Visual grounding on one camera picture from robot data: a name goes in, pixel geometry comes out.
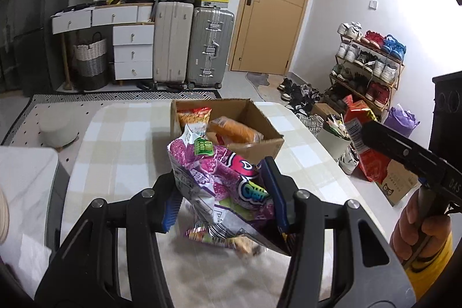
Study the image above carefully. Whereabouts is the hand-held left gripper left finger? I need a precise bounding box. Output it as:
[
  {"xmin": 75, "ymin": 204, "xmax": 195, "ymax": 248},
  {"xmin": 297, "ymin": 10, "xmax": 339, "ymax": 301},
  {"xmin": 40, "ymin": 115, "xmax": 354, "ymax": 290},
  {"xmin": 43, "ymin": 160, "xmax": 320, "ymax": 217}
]
[{"xmin": 34, "ymin": 173, "xmax": 181, "ymax": 308}]

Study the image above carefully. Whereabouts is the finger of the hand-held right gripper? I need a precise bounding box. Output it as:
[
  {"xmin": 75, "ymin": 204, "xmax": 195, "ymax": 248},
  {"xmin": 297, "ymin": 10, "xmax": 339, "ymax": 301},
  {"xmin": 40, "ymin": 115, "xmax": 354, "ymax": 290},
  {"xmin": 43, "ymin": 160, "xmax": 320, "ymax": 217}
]
[{"xmin": 361, "ymin": 120, "xmax": 431, "ymax": 172}]

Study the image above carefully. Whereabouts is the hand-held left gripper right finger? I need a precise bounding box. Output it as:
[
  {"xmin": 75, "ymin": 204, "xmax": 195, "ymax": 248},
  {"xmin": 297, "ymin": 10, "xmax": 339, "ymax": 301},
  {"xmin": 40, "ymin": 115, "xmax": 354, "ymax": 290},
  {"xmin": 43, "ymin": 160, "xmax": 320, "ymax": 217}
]
[{"xmin": 262, "ymin": 156, "xmax": 416, "ymax": 308}]

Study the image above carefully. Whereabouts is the red white snack packet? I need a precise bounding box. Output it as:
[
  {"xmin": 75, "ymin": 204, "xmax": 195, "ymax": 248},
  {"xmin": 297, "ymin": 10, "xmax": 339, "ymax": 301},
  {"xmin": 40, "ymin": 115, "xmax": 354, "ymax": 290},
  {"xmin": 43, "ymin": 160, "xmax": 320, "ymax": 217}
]
[{"xmin": 342, "ymin": 95, "xmax": 379, "ymax": 155}]

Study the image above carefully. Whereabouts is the purple snack bag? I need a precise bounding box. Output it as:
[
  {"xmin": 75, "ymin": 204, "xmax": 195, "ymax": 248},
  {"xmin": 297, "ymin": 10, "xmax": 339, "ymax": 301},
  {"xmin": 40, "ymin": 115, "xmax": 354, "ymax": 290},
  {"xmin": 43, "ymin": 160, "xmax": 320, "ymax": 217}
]
[{"xmin": 167, "ymin": 124, "xmax": 291, "ymax": 256}]

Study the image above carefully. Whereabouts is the clear red bread packet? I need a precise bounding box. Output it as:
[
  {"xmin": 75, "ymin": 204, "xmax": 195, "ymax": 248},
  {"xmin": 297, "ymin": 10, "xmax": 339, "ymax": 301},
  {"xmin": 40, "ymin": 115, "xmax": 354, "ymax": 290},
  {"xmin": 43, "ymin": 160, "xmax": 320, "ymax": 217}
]
[{"xmin": 207, "ymin": 116, "xmax": 264, "ymax": 146}]

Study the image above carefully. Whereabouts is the orange noodle snack bag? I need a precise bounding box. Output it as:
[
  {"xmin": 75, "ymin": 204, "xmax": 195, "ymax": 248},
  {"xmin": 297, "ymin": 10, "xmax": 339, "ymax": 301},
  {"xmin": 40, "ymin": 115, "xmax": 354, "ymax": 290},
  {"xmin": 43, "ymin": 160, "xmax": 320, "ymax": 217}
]
[{"xmin": 176, "ymin": 107, "xmax": 212, "ymax": 135}]

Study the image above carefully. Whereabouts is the person's right hand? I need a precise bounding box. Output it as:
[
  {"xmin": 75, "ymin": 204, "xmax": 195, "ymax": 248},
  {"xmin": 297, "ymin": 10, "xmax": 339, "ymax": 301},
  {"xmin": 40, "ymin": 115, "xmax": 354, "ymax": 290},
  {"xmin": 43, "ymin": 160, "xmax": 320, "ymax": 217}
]
[{"xmin": 390, "ymin": 185, "xmax": 453, "ymax": 262}]

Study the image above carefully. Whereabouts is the purple plastic bag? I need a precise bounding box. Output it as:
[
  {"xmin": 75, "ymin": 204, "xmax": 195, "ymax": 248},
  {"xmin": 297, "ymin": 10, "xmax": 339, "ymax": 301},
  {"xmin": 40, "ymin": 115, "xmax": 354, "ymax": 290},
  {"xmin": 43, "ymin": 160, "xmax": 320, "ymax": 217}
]
[{"xmin": 383, "ymin": 104, "xmax": 421, "ymax": 139}]

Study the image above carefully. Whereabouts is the red plastic bag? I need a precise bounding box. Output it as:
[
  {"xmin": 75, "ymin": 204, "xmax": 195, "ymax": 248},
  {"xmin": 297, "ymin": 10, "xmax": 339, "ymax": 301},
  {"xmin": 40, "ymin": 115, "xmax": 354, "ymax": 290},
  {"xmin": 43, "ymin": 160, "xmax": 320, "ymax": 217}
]
[{"xmin": 355, "ymin": 145, "xmax": 392, "ymax": 183}]

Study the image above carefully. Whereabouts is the cat print cardboard box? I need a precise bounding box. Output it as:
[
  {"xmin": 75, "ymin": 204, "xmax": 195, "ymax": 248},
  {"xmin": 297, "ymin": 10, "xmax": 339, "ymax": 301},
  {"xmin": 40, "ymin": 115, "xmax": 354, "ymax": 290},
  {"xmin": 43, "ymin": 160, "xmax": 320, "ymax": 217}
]
[{"xmin": 375, "ymin": 158, "xmax": 421, "ymax": 206}]

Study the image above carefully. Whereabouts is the small purple yellow snack packet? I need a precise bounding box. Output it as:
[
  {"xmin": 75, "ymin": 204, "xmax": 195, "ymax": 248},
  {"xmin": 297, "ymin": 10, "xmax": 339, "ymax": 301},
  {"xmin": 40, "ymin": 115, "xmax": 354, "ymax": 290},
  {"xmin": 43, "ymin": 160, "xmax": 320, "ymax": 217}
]
[{"xmin": 184, "ymin": 225, "xmax": 264, "ymax": 256}]

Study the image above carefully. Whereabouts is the white trash bin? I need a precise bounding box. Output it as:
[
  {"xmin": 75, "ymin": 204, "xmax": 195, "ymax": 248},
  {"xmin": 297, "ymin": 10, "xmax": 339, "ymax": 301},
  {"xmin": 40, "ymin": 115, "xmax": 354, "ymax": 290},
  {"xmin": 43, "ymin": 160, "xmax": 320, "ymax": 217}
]
[{"xmin": 316, "ymin": 113, "xmax": 352, "ymax": 161}]

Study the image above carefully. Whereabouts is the wooden shoe rack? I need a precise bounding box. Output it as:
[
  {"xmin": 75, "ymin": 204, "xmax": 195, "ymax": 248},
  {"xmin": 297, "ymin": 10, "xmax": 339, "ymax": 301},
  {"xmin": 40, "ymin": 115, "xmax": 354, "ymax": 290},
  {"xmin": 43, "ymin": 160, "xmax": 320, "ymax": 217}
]
[{"xmin": 328, "ymin": 34, "xmax": 405, "ymax": 114}]

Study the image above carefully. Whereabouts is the small brown cardboard box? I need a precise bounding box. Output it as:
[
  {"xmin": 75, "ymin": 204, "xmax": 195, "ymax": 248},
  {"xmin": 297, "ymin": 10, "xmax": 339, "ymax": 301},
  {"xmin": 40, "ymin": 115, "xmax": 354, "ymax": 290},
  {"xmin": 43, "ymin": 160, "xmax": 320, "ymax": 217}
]
[{"xmin": 311, "ymin": 102, "xmax": 342, "ymax": 121}]

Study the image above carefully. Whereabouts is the black speaker cabinet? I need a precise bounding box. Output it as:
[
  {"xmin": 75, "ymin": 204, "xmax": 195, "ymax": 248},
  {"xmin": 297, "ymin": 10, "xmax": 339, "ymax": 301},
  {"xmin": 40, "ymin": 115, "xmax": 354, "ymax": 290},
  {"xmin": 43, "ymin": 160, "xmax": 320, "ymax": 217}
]
[{"xmin": 428, "ymin": 70, "xmax": 462, "ymax": 164}]

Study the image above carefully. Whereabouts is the checkered tablecloth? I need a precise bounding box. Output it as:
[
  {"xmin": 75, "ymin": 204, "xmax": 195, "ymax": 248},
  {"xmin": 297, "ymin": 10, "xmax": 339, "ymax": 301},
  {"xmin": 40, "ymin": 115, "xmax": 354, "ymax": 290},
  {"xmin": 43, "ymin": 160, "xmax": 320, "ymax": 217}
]
[{"xmin": 58, "ymin": 100, "xmax": 390, "ymax": 308}]

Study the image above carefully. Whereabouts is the scattered sneakers pile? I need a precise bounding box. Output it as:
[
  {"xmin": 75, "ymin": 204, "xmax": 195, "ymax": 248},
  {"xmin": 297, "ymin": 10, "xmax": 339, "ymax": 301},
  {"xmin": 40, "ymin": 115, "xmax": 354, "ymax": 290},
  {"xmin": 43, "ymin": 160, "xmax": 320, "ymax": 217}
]
[{"xmin": 277, "ymin": 77, "xmax": 362, "ymax": 175}]

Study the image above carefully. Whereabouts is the rack shoes group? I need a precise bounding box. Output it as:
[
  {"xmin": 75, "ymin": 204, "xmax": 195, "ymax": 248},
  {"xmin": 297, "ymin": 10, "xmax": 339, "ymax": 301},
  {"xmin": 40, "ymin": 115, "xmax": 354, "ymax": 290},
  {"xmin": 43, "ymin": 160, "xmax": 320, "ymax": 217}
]
[{"xmin": 330, "ymin": 21, "xmax": 408, "ymax": 107}]

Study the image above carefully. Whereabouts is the grey irregular doormat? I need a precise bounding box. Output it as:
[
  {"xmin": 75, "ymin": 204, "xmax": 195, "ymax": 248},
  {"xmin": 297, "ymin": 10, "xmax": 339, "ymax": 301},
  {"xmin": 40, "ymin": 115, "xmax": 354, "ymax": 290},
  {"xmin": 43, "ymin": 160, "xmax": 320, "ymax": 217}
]
[{"xmin": 246, "ymin": 72, "xmax": 278, "ymax": 103}]

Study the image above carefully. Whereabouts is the white round stool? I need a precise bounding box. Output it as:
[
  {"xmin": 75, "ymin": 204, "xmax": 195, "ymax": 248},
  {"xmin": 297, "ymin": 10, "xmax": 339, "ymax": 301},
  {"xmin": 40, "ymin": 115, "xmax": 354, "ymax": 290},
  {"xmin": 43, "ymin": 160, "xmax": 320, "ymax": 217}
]
[{"xmin": 39, "ymin": 109, "xmax": 79, "ymax": 149}]

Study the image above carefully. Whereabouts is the silver suitcase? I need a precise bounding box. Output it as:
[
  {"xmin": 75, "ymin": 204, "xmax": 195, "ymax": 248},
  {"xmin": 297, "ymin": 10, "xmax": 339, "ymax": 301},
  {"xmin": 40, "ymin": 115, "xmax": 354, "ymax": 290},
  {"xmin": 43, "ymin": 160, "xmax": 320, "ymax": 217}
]
[{"xmin": 186, "ymin": 7, "xmax": 235, "ymax": 89}]

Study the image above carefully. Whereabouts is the woven laundry basket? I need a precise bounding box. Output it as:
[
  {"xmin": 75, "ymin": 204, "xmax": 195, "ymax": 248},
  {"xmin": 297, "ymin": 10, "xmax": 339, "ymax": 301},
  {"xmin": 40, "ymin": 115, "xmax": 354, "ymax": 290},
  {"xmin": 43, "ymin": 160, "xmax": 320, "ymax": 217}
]
[{"xmin": 73, "ymin": 32, "xmax": 109, "ymax": 91}]

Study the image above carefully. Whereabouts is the white suitcase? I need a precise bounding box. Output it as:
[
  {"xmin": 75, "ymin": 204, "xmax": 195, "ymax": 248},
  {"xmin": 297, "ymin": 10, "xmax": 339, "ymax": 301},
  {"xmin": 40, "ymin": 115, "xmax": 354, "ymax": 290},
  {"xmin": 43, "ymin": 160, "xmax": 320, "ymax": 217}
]
[{"xmin": 152, "ymin": 1, "xmax": 195, "ymax": 85}]

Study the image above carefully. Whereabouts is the tan wooden door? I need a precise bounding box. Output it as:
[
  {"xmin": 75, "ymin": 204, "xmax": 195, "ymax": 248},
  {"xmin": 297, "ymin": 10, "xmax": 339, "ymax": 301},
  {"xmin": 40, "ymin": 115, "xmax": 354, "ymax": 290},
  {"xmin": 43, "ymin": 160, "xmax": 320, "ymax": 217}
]
[{"xmin": 230, "ymin": 0, "xmax": 319, "ymax": 77}]

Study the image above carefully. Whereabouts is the white drawer desk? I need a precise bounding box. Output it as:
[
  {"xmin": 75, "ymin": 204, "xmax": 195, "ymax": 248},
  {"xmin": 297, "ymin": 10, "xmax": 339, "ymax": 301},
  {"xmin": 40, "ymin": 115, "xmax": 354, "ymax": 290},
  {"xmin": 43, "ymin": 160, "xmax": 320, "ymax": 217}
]
[{"xmin": 51, "ymin": 3, "xmax": 157, "ymax": 90}]

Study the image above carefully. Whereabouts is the yellow black shoe box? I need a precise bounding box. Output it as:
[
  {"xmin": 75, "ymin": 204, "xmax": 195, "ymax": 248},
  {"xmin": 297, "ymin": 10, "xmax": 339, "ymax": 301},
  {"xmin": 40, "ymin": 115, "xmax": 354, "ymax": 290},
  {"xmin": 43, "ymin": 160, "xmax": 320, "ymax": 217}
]
[{"xmin": 197, "ymin": 0, "xmax": 230, "ymax": 9}]

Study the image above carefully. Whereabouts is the grey refrigerator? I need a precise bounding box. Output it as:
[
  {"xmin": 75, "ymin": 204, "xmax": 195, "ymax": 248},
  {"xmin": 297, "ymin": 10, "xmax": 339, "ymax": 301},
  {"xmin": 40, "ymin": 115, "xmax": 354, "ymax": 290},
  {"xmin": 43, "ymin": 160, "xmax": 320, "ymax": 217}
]
[{"xmin": 0, "ymin": 0, "xmax": 76, "ymax": 96}]

